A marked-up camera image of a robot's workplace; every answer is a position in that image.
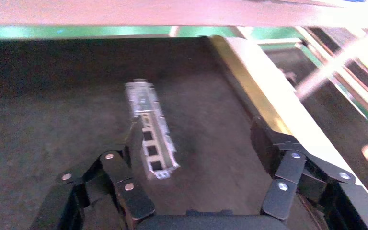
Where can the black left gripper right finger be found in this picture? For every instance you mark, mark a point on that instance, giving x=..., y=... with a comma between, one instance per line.
x=285, y=165

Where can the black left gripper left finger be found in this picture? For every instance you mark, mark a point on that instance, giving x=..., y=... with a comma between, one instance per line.
x=117, y=177

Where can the silver slotted metal channel part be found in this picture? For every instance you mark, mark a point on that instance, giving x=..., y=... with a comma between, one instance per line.
x=146, y=104

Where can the brass edge strip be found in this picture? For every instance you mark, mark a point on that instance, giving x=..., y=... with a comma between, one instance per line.
x=260, y=82

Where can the white tube railing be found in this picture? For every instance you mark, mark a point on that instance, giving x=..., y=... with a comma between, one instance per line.
x=339, y=63

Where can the white table frame beam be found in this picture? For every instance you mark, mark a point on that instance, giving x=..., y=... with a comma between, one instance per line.
x=171, y=12

